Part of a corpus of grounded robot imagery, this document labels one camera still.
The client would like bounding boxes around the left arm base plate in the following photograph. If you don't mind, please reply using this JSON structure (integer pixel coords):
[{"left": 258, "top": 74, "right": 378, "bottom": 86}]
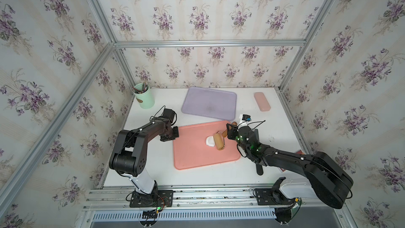
[{"left": 127, "top": 190, "right": 174, "bottom": 210}]

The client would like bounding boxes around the purple plastic tray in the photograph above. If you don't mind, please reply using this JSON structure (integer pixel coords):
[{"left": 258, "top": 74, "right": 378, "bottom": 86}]
[{"left": 181, "top": 87, "right": 237, "bottom": 121}]

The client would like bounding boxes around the black handled metal scraper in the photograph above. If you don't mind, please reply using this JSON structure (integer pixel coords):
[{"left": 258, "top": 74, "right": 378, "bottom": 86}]
[{"left": 256, "top": 164, "right": 264, "bottom": 176}]

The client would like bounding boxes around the white dough piece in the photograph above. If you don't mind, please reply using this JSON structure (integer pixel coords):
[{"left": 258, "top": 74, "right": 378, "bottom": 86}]
[{"left": 205, "top": 136, "right": 216, "bottom": 147}]

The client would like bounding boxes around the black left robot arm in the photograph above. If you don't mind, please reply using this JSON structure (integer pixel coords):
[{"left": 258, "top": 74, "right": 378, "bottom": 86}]
[{"left": 109, "top": 116, "right": 179, "bottom": 195}]

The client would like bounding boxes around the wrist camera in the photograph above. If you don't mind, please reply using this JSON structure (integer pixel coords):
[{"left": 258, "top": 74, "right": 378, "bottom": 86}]
[
  {"left": 239, "top": 114, "right": 252, "bottom": 124},
  {"left": 160, "top": 108, "right": 177, "bottom": 124}
]

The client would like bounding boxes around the pink plastic tray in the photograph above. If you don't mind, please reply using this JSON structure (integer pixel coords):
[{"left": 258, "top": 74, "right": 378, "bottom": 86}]
[{"left": 173, "top": 121, "right": 241, "bottom": 170}]

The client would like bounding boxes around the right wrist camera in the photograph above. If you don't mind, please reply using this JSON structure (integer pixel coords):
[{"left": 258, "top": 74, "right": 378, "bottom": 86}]
[{"left": 239, "top": 114, "right": 252, "bottom": 124}]

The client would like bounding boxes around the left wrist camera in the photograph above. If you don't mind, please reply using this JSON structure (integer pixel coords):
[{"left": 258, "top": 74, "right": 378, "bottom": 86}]
[{"left": 160, "top": 108, "right": 177, "bottom": 124}]

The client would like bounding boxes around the pink rectangular case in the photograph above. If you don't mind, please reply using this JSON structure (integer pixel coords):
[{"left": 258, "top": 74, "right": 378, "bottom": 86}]
[{"left": 254, "top": 92, "right": 271, "bottom": 112}]

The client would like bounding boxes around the aluminium frame rail front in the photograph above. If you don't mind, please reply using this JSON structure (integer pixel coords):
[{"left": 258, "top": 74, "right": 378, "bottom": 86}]
[{"left": 83, "top": 183, "right": 346, "bottom": 211}]

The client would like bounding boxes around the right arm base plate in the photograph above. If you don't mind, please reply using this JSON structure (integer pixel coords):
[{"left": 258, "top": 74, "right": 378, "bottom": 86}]
[{"left": 253, "top": 177, "right": 297, "bottom": 206}]

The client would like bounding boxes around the green utensil cup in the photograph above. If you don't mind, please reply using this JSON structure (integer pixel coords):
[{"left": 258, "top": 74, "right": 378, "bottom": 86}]
[{"left": 132, "top": 82, "right": 155, "bottom": 109}]

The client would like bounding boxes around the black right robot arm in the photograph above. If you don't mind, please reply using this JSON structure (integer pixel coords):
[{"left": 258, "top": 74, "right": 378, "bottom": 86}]
[{"left": 226, "top": 123, "right": 353, "bottom": 209}]

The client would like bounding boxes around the wooden dough roller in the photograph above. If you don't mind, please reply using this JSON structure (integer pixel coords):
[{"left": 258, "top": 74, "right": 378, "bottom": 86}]
[{"left": 213, "top": 121, "right": 237, "bottom": 151}]

